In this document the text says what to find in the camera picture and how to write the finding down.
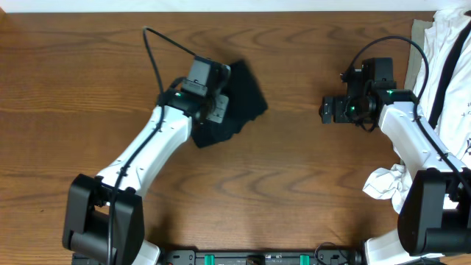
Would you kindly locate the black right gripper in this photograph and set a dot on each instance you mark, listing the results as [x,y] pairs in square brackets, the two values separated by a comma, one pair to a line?
[326,110]

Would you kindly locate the black polo shirt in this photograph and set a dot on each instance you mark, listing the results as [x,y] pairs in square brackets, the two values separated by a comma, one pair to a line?
[246,103]

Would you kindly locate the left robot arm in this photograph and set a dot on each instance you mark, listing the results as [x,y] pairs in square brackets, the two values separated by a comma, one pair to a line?
[104,219]

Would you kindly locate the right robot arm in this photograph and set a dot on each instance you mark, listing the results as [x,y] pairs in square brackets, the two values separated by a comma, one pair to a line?
[435,217]

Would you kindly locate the beige cloth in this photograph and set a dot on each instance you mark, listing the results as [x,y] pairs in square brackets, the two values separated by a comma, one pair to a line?
[415,58]

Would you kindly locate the white crumpled garment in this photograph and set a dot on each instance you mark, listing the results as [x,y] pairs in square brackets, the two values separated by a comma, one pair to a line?
[445,101]

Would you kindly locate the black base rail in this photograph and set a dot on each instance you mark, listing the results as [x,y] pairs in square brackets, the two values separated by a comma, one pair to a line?
[190,257]

